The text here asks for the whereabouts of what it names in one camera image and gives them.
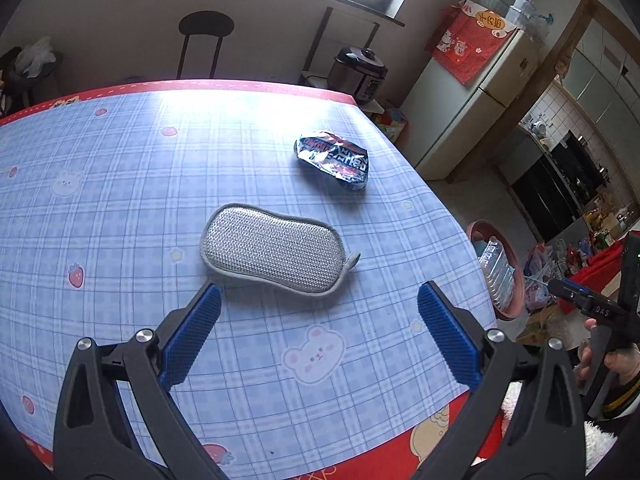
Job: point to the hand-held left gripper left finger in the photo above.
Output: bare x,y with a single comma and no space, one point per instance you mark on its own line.
192,335

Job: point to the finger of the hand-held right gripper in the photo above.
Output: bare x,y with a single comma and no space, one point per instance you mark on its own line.
567,295

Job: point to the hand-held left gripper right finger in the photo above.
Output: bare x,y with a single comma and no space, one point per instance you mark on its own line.
447,335

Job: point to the pink plastic basin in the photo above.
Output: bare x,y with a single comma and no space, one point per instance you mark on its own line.
517,280

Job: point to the clear crushed plastic bottle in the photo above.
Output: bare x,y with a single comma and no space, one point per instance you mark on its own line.
497,272

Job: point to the silver mesh scouring sponge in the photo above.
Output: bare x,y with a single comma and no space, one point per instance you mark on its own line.
270,245

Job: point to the person's right forearm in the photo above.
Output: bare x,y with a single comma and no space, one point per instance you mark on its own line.
622,402

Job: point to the person's right hand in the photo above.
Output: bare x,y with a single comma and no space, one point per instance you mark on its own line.
625,367

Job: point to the pile of packaged goods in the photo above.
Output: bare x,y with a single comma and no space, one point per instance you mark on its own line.
580,255

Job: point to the red printed cloth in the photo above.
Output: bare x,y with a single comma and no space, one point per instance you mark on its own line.
602,262

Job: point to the black kitchen cabinet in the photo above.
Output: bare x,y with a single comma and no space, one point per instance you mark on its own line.
555,190

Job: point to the white fluffy garment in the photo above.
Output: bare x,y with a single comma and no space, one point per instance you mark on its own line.
600,445

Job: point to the blue plaid printed tablecloth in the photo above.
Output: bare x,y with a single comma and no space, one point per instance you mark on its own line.
125,185

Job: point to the cream refrigerator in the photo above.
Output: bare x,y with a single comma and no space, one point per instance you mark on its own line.
475,120

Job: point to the crumpled silver snack wrapper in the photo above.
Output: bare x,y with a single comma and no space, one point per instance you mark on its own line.
332,160

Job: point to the colourful cardboard box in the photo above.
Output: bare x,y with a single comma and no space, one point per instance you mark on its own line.
392,122

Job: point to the red printed cloth cover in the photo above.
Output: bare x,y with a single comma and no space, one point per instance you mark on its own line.
467,42

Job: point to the black pressure cooker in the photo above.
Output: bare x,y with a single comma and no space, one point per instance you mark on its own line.
357,72

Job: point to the clear plastic jar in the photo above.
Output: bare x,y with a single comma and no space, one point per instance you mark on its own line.
522,7

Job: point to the dark side table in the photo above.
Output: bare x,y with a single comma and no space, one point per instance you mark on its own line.
20,90

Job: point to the teal plastic container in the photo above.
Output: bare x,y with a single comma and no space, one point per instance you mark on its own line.
492,2

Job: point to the black round stool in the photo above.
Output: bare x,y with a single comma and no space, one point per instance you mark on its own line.
206,24

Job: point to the crumpled translucent plastic bag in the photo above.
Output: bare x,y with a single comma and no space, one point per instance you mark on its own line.
35,55

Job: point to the wooden door frame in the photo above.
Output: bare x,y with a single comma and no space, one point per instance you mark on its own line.
565,60

